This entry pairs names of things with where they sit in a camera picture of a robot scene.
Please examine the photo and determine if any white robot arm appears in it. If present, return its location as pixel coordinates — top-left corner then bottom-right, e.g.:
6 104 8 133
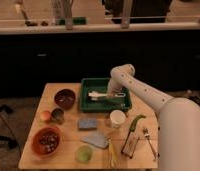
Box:
108 64 200 171

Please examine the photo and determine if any purple bowl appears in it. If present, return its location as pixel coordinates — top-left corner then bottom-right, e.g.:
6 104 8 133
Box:
54 89 76 110

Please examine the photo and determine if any orange bowl with contents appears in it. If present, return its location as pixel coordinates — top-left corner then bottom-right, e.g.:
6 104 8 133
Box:
31 126 61 159

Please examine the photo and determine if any green plastic tray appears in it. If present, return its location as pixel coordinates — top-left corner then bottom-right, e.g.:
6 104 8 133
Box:
80 78 132 113

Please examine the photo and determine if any white paper cup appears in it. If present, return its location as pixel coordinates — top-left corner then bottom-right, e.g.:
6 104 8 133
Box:
110 110 126 128

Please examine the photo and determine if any blue sponge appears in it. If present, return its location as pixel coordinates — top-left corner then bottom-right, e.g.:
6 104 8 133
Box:
78 118 97 130

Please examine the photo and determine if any metal tin can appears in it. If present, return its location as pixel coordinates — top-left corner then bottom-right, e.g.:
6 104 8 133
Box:
51 108 64 124

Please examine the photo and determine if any grey-blue folded cloth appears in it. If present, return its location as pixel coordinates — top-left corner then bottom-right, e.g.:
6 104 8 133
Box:
81 131 108 149

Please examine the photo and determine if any peach fruit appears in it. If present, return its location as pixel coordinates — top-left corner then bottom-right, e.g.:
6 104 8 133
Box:
40 110 52 122

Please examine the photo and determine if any wooden folding table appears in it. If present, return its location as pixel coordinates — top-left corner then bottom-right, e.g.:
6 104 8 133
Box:
18 82 161 170

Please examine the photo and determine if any silver fork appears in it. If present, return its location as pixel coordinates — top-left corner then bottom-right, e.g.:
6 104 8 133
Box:
142 127 158 162

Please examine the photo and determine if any black office chair base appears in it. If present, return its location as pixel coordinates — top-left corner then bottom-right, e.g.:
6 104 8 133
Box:
0 104 21 150

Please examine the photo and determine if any green-handled grater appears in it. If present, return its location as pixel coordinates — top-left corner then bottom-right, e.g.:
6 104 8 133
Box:
121 114 145 159

